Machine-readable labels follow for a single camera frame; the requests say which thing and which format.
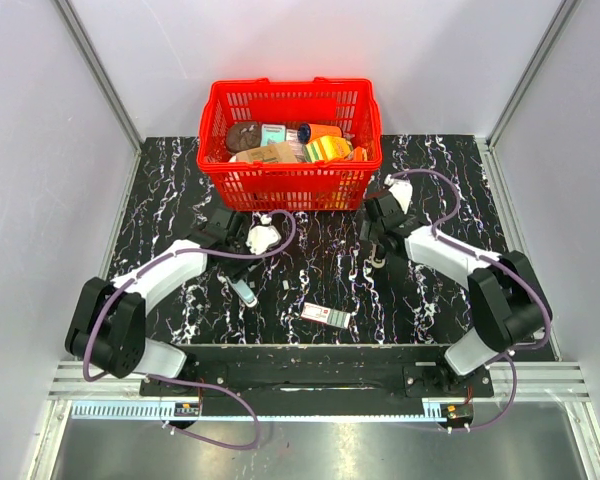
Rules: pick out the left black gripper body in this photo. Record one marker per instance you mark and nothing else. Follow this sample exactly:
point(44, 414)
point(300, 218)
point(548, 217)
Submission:
point(236, 268)

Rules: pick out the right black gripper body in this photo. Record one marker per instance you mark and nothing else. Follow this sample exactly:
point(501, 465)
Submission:
point(369, 231)

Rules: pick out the beige stapler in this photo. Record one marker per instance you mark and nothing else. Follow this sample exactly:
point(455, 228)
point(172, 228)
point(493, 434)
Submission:
point(378, 256)

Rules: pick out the light blue stapler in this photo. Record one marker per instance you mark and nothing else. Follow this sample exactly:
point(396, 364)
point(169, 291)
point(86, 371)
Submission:
point(244, 292)

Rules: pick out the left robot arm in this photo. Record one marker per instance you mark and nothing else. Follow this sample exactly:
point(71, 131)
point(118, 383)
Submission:
point(121, 346)

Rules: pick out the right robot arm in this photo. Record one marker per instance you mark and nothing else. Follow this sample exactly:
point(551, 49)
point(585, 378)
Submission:
point(507, 303)

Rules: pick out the yellow green striped box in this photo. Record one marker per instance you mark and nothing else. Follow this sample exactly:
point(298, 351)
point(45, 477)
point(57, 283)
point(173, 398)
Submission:
point(327, 148)

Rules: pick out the brown cardboard box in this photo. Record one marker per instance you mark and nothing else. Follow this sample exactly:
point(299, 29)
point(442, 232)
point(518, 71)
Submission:
point(276, 153)

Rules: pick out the brown round cookie pack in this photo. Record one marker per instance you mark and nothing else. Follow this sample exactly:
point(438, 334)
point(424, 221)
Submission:
point(243, 136)

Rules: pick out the red white staple box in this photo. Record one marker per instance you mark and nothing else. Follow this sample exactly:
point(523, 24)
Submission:
point(326, 316)

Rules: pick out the teal small box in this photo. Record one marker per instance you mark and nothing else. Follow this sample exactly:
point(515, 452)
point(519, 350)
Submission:
point(272, 134)

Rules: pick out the orange cylinder can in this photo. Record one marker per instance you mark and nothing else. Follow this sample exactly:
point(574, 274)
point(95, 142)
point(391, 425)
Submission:
point(309, 132)

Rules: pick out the red plastic shopping basket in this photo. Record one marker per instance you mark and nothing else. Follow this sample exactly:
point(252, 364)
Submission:
point(347, 103)

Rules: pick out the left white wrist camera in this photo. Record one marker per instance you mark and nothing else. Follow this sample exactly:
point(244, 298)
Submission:
point(263, 236)

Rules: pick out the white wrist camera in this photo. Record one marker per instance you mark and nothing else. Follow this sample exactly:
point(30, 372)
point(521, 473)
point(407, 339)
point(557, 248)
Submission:
point(263, 236)
point(401, 190)

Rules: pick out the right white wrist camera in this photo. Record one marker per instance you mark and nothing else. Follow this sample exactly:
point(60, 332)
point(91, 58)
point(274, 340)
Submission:
point(401, 190)

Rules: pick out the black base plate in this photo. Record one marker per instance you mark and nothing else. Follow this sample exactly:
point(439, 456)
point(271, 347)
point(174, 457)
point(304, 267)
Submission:
point(289, 382)

